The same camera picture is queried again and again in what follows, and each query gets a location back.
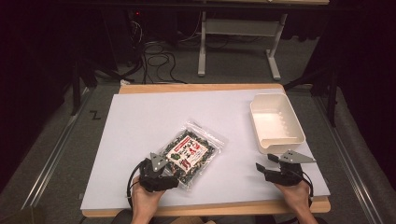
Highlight person's lap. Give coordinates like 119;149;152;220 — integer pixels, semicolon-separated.
110;208;328;224

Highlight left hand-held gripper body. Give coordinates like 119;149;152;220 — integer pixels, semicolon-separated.
138;151;176;193

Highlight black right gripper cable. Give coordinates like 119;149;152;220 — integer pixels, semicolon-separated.
298;170;315;207

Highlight clear bag of dried seaweed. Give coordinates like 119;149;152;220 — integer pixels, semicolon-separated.
156;120;230;191

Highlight black cables on floor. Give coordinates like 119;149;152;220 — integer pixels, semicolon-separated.
124;18;189;86

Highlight metal floor rail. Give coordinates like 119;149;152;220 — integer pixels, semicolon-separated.
21;87;95;210
312;95;385;224

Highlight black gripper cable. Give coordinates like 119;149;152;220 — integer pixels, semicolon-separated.
125;161;142;210
298;170;315;207

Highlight wooden table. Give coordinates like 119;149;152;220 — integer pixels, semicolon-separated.
81;82;332;218

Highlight white plastic bin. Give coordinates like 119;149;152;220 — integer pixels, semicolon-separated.
249;92;307;156

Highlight person's right hand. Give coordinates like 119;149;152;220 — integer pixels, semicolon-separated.
274;179;313;213

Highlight person's left hand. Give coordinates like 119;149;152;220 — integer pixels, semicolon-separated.
131;175;166;217

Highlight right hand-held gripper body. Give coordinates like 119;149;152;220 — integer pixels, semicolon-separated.
264;149;318;188

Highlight black metal stand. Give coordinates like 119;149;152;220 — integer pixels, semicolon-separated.
70;58;98;117
282;63;340;128

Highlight white metal desk frame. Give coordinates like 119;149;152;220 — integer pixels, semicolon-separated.
197;10;290;81

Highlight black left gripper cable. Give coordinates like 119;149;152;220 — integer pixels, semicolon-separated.
125;161;142;210

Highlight white table mat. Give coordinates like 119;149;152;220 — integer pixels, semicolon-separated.
79;88;332;211

